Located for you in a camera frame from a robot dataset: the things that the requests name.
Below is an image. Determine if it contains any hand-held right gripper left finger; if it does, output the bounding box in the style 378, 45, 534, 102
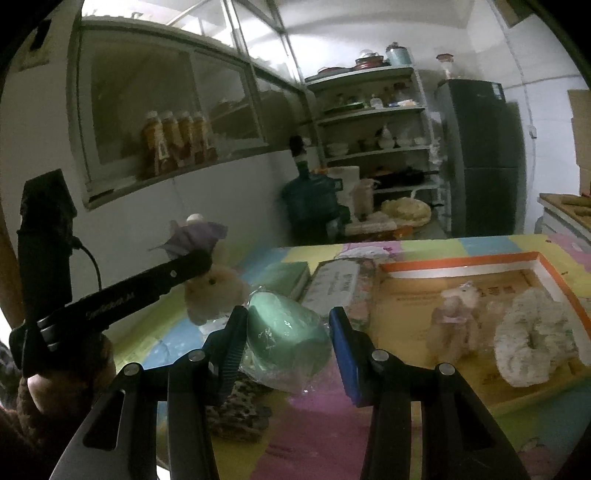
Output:
51, 305, 250, 480

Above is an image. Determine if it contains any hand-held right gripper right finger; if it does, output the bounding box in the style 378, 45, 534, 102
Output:
329, 305, 532, 480

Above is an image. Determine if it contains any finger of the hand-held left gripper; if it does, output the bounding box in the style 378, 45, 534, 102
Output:
139, 249, 214, 297

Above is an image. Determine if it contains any cream plush toy purple dress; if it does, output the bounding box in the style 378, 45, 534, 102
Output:
150, 213, 251, 326

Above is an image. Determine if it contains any mint green towel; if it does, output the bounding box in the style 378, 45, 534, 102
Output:
240, 292, 334, 394

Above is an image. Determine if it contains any leopard print cloth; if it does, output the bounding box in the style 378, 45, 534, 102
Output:
205, 376, 271, 442

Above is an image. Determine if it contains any orange rimmed cardboard box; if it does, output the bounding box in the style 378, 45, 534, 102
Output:
369, 251, 591, 414

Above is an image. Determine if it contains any small pink plush bear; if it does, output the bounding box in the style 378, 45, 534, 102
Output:
427, 281, 495, 361

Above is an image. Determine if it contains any large white floral scrunchie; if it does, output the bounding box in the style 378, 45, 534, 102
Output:
494, 291, 581, 388

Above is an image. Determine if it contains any person's left hand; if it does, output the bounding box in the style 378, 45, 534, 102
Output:
16, 332, 117, 417

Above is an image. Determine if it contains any floral printed box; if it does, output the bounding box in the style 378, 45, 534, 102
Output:
300, 256, 378, 331

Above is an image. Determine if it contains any mint green box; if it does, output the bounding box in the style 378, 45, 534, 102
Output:
240, 261, 311, 302

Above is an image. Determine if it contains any orange drink bottle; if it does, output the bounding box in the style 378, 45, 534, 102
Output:
160, 111, 186, 169
192, 111, 218, 165
141, 111, 171, 179
178, 111, 198, 167

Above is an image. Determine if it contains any colourful printed blanket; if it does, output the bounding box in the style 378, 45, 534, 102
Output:
111, 233, 591, 480

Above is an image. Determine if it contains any blue water jug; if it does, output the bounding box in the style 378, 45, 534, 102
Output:
281, 173, 343, 232

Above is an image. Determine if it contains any pale round woven basket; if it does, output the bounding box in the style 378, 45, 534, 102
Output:
381, 198, 433, 228

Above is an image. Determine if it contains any black water pump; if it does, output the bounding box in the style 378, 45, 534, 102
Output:
290, 135, 310, 177

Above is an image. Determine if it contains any white sack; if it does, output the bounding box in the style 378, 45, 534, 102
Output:
330, 166, 362, 209

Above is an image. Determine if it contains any black pan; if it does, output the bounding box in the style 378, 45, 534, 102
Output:
369, 168, 440, 190

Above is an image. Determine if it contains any row of white bowls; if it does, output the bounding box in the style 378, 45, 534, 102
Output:
325, 127, 430, 156

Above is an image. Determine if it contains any dark grey fridge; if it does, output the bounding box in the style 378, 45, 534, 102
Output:
434, 78, 527, 239

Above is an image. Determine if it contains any white metal shelf rack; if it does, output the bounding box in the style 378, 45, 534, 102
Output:
305, 65, 445, 223

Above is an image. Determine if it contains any glass partition window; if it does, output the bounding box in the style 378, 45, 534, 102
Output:
171, 0, 302, 85

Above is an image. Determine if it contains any row of jars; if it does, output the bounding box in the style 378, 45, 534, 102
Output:
332, 83, 413, 110

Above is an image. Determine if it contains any kitchen counter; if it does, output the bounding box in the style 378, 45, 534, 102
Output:
536, 193, 591, 246

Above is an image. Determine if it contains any red pot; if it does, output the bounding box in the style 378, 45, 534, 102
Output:
355, 50, 387, 70

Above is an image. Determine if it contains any light blue canister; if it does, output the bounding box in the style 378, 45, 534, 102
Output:
385, 42, 414, 66

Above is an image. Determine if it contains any cardboard sheet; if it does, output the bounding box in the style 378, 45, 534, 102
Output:
567, 90, 591, 195

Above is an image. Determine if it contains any black cable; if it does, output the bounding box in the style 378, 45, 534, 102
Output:
71, 237, 103, 292

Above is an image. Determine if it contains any glass door wall cabinet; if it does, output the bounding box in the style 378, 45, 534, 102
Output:
69, 18, 305, 209

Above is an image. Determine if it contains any white wall cable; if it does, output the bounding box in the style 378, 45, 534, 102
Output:
499, 0, 539, 139

